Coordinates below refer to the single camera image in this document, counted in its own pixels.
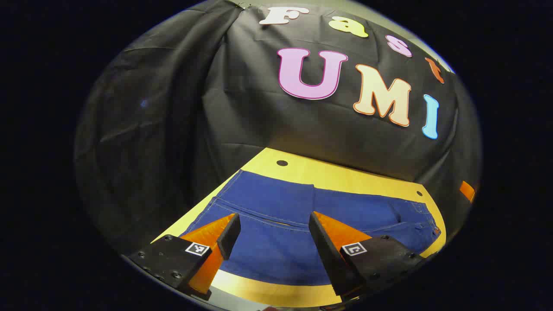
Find black backdrop cloth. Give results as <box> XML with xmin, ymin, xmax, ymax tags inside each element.
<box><xmin>74</xmin><ymin>0</ymin><xmax>481</xmax><ymax>255</ymax></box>

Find blue denim jeans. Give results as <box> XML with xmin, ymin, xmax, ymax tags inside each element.
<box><xmin>179</xmin><ymin>170</ymin><xmax>442</xmax><ymax>286</ymax></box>

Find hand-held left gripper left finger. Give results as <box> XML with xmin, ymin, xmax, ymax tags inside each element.
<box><xmin>128</xmin><ymin>213</ymin><xmax>242</xmax><ymax>301</ymax></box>

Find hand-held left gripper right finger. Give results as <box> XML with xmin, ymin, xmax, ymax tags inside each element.
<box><xmin>308</xmin><ymin>211</ymin><xmax>435</xmax><ymax>298</ymax></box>

